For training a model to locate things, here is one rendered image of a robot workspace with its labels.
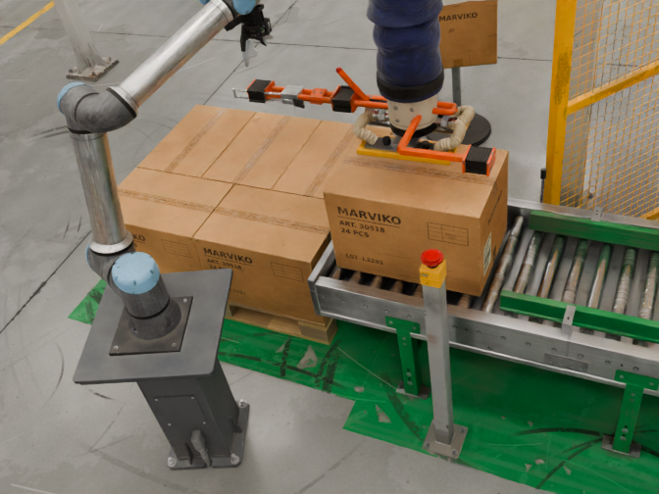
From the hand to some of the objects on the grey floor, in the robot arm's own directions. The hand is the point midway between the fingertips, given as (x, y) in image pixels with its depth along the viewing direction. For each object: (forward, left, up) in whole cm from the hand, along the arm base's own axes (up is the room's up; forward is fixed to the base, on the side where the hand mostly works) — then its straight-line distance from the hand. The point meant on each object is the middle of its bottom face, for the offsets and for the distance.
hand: (255, 56), depth 264 cm
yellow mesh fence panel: (+6, -148, -135) cm, 200 cm away
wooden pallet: (+50, +20, -140) cm, 150 cm away
